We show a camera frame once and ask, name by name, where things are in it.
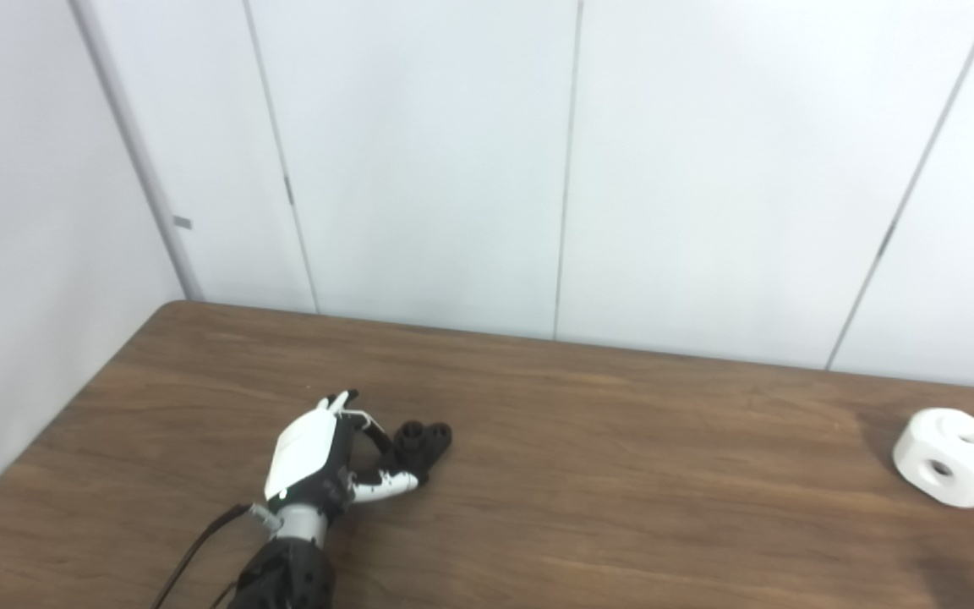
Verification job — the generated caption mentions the grey corner post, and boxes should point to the grey corner post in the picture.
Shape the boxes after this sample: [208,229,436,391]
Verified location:
[71,0,205,303]

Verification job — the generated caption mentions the black flanged holder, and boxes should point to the black flanged holder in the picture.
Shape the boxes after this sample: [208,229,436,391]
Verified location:
[377,420,453,487]

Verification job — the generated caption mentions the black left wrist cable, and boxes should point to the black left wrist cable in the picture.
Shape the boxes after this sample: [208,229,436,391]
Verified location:
[151,504,273,609]

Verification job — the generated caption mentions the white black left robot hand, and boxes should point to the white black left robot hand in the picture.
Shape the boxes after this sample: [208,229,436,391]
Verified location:
[264,389,420,510]

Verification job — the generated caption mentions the round white piece with holes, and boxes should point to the round white piece with holes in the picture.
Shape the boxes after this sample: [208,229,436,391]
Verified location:
[892,408,974,509]

